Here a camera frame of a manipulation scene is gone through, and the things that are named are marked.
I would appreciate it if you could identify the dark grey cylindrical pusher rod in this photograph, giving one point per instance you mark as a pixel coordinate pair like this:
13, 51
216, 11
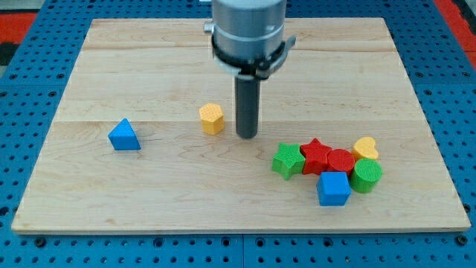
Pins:
247, 101

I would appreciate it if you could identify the yellow hexagon block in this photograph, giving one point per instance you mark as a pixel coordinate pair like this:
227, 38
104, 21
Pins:
212, 118

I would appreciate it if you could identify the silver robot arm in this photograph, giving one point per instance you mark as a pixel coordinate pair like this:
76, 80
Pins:
247, 41

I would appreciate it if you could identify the green star block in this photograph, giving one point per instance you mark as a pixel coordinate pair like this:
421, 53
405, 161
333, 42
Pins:
288, 160

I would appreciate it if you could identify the red star block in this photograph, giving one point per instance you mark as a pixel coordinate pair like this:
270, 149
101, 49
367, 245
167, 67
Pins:
316, 155

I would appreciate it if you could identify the light wooden board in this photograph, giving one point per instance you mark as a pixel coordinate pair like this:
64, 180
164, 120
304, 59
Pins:
343, 80

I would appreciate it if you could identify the red cylinder block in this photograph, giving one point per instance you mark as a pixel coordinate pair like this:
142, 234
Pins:
340, 160

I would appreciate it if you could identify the yellow heart block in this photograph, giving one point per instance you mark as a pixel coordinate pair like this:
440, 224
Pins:
365, 148

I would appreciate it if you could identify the blue cube block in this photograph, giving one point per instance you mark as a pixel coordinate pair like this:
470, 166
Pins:
333, 189

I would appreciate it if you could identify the blue triangle block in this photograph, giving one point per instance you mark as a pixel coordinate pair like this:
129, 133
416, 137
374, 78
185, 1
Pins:
123, 137

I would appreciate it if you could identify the green cylinder block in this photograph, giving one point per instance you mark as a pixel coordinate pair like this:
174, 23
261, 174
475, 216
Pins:
365, 176

